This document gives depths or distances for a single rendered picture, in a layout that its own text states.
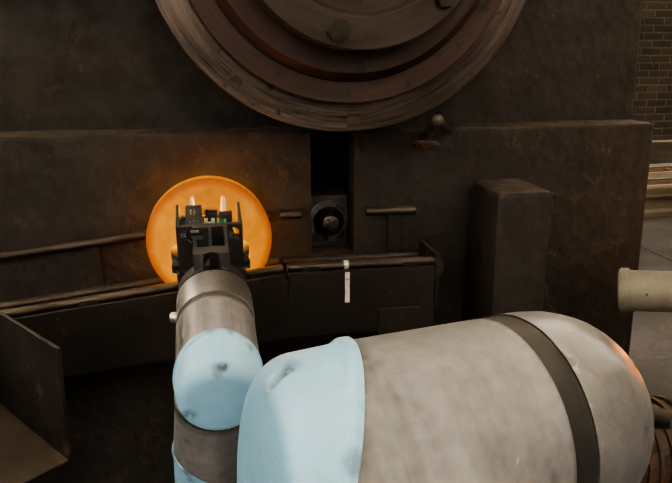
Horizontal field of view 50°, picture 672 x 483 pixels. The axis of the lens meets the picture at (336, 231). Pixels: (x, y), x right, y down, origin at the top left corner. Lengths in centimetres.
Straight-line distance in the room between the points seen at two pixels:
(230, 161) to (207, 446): 42
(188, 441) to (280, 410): 40
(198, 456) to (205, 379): 11
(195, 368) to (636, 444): 36
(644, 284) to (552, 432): 68
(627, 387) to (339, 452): 15
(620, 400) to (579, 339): 3
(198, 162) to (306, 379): 69
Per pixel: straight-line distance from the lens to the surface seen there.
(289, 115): 87
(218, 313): 66
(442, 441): 31
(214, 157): 97
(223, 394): 63
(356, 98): 87
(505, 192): 96
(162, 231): 92
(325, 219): 101
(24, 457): 77
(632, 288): 102
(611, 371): 38
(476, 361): 34
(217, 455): 70
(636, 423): 38
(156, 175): 98
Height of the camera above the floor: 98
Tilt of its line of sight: 14 degrees down
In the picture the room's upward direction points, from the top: straight up
